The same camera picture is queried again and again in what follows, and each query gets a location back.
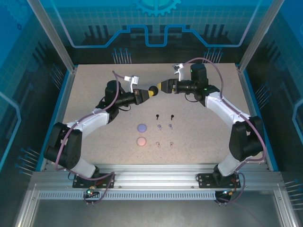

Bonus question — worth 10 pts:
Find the aluminium side rail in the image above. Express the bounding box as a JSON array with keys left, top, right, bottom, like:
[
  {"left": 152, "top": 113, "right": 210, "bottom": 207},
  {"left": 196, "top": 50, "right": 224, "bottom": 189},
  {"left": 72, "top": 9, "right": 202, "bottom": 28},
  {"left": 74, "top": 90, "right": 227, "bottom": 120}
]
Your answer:
[
  {"left": 39, "top": 67, "right": 78, "bottom": 172},
  {"left": 236, "top": 66, "right": 273, "bottom": 171}
]

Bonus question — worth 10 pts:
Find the slotted grey cable duct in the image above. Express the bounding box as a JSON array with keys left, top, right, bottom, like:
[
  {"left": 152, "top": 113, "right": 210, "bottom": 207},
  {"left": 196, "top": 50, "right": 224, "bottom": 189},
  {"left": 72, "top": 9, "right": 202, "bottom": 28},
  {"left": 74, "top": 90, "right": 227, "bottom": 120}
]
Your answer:
[{"left": 37, "top": 191, "right": 217, "bottom": 201}]

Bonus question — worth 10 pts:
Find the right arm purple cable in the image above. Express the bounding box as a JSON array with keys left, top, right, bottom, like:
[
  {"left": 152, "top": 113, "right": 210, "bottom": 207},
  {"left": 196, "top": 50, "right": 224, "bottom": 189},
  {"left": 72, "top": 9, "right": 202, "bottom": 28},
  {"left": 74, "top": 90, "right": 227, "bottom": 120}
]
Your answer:
[{"left": 182, "top": 57, "right": 266, "bottom": 205}]

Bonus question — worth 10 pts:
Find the aluminium frame post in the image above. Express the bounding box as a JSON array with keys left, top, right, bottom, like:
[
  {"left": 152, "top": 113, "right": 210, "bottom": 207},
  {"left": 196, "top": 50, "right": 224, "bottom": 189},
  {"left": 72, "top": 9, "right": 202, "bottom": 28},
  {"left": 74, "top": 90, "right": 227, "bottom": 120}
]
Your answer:
[
  {"left": 238, "top": 0, "right": 279, "bottom": 73},
  {"left": 27, "top": 0, "right": 78, "bottom": 73}
]

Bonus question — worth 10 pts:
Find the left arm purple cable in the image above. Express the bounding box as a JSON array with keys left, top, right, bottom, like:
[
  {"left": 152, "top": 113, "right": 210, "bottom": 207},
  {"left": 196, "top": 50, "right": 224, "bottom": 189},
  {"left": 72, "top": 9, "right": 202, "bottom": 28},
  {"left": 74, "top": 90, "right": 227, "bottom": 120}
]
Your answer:
[{"left": 54, "top": 70, "right": 126, "bottom": 205}]

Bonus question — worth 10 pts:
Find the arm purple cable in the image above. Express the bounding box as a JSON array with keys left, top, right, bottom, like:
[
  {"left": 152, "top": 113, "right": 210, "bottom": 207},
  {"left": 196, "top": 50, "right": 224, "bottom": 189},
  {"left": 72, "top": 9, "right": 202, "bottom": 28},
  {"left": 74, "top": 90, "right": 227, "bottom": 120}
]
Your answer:
[
  {"left": 182, "top": 57, "right": 266, "bottom": 205},
  {"left": 54, "top": 70, "right": 126, "bottom": 205}
]

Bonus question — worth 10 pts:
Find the LED cable connector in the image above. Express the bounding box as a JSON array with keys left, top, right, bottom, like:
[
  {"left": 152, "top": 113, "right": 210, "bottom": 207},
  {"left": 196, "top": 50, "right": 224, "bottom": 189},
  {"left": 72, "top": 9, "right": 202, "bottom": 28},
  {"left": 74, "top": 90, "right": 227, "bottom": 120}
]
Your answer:
[
  {"left": 221, "top": 188, "right": 238, "bottom": 197},
  {"left": 85, "top": 186, "right": 100, "bottom": 197}
]

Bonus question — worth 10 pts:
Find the aluminium base beam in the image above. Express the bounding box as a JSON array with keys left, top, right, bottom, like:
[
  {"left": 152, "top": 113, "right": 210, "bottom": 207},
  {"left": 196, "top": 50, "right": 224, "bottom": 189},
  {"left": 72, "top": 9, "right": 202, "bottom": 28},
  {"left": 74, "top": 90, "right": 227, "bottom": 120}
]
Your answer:
[{"left": 32, "top": 164, "right": 283, "bottom": 192}]

